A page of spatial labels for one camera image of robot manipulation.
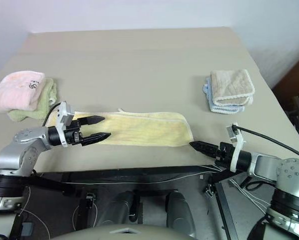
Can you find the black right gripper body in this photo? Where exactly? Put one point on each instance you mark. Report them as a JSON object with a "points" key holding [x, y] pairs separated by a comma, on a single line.
{"points": [[224, 155]]}

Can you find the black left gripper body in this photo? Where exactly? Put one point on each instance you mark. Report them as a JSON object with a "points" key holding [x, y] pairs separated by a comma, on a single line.
{"points": [[73, 133]]}

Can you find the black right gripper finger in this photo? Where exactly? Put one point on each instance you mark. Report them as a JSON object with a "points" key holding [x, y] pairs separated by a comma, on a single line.
{"points": [[205, 145], [208, 152]]}

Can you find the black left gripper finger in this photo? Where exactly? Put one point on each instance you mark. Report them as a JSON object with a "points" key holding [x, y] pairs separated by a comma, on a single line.
{"points": [[97, 138], [93, 120]]}

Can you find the long yellow towel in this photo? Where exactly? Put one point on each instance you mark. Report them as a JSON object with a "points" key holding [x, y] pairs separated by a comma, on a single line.
{"points": [[144, 127]]}

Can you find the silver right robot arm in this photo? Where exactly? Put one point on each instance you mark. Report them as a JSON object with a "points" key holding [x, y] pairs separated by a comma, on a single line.
{"points": [[289, 171]]}

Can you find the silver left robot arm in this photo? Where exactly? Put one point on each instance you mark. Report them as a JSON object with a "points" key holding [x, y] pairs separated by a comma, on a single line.
{"points": [[27, 150]]}

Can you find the folded light blue towel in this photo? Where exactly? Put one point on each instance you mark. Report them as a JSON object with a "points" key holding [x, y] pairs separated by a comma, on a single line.
{"points": [[224, 108]]}

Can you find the folded green towel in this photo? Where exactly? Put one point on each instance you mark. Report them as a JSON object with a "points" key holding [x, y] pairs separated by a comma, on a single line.
{"points": [[45, 100]]}

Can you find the folded beige towel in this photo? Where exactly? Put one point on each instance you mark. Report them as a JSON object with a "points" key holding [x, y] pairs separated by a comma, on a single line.
{"points": [[233, 85]]}

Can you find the folded pink towel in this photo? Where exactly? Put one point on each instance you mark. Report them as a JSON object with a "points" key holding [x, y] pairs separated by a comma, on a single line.
{"points": [[17, 90]]}

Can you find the dark rounded leg shape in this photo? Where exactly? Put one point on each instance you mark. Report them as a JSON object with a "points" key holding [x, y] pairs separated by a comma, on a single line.
{"points": [[180, 212], [119, 207]]}

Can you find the grey robot torso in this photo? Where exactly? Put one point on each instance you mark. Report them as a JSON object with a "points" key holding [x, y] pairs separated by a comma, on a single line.
{"points": [[124, 233]]}

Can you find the brown wooden cabinet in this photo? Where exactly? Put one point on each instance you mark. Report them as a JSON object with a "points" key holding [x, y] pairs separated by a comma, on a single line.
{"points": [[293, 75]]}

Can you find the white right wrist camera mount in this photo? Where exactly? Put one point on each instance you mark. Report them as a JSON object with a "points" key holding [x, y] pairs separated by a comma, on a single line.
{"points": [[238, 150]]}

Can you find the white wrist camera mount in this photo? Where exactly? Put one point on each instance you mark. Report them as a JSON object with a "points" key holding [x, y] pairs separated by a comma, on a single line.
{"points": [[64, 112], [238, 150]]}

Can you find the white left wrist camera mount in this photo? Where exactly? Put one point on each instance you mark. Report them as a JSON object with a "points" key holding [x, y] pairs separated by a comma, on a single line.
{"points": [[64, 112]]}

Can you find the black table frame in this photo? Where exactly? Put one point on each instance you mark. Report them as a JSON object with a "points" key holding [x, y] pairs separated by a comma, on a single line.
{"points": [[139, 173]]}

